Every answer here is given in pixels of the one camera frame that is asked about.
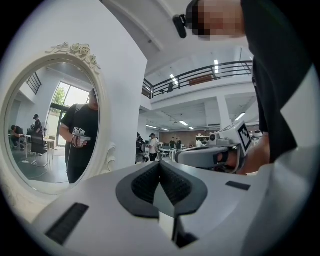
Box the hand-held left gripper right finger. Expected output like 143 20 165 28
159 160 261 256

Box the person's right forearm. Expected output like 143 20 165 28
238 132 272 176

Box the black mezzanine railing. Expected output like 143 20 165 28
141 60 255 100

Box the person's black shirt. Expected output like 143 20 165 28
240 0 315 165

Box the person's right hand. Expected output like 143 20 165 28
216 149 240 171

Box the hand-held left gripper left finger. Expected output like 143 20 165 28
31 160 181 256

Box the oval white framed mirror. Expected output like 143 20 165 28
0 42 111 196

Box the white ornate dressing table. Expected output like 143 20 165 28
0 42 118 226

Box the black head-mounted camera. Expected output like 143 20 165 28
172 13 189 40

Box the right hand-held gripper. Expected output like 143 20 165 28
174 120 254 174

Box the person's head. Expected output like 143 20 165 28
186 0 247 42

